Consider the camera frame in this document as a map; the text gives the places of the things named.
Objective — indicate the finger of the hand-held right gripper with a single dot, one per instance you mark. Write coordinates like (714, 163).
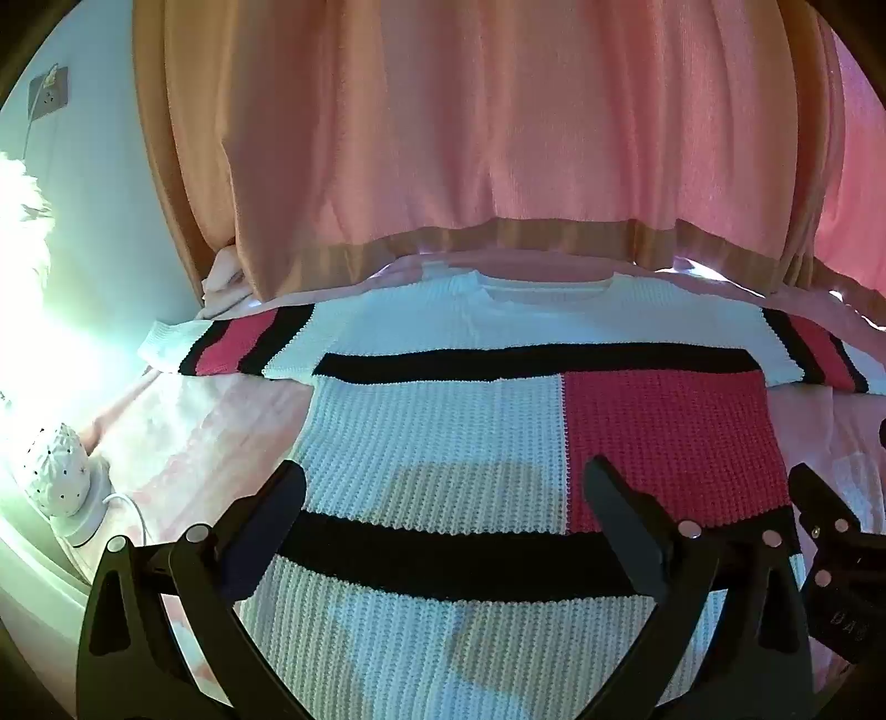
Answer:
(820, 495)

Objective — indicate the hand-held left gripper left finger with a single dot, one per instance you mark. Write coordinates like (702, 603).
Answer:
(266, 526)

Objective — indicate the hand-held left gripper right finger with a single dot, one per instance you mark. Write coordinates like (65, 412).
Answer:
(623, 526)

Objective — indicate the white red black knit sweater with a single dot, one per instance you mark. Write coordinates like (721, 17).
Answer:
(429, 429)

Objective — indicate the pink bed sheet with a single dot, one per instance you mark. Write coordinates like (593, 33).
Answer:
(201, 429)

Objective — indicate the white polka dot lamp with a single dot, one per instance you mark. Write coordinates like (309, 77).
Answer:
(62, 471)

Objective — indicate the pink folded cloth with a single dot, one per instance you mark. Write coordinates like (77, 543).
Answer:
(225, 277)

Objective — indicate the white fluffy object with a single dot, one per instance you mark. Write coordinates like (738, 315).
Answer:
(24, 214)

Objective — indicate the pink curtain with tan hem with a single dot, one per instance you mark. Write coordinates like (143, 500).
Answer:
(484, 124)

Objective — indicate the wall socket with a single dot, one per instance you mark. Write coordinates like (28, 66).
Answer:
(50, 93)

